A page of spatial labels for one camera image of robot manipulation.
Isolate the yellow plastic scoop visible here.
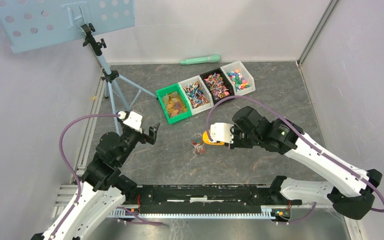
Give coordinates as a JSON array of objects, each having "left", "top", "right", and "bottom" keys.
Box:
[{"left": 202, "top": 131, "right": 225, "bottom": 146}]

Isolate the clear plastic jar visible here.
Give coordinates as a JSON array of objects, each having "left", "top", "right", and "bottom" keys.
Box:
[{"left": 191, "top": 134, "right": 206, "bottom": 155}]

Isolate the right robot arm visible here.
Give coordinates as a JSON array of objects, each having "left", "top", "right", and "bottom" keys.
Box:
[{"left": 229, "top": 106, "right": 383, "bottom": 220}]

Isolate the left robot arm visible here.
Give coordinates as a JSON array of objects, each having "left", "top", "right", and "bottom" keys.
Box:
[{"left": 32, "top": 122, "right": 160, "bottom": 240}]

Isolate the green candy bin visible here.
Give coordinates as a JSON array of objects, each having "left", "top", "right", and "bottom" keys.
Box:
[{"left": 156, "top": 83, "right": 192, "bottom": 125}]

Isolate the white lollipop bin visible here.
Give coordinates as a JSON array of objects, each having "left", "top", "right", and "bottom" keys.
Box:
[{"left": 178, "top": 75, "right": 214, "bottom": 115}]

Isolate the white candy bin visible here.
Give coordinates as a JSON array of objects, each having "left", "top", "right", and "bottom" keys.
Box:
[{"left": 220, "top": 60, "right": 256, "bottom": 96}]

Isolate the black lollipop bin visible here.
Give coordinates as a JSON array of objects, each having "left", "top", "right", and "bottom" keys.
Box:
[{"left": 199, "top": 68, "right": 235, "bottom": 105}]

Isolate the light blue music stand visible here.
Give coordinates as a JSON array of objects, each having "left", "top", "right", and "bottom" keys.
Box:
[{"left": 0, "top": 0, "right": 157, "bottom": 112}]

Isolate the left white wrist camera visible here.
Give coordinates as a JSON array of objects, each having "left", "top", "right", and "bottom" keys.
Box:
[{"left": 117, "top": 111, "right": 143, "bottom": 133}]

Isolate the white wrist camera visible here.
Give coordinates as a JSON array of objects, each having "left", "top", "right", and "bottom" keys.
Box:
[
  {"left": 117, "top": 111, "right": 143, "bottom": 133},
  {"left": 209, "top": 122, "right": 234, "bottom": 144}
]

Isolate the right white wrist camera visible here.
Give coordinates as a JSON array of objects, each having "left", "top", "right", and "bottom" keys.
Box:
[{"left": 209, "top": 122, "right": 234, "bottom": 144}]

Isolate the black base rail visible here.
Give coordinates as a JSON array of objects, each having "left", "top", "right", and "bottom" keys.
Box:
[{"left": 125, "top": 184, "right": 302, "bottom": 216}]

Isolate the mint green cylindrical handle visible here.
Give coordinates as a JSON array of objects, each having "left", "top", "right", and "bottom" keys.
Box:
[{"left": 179, "top": 54, "right": 221, "bottom": 65}]

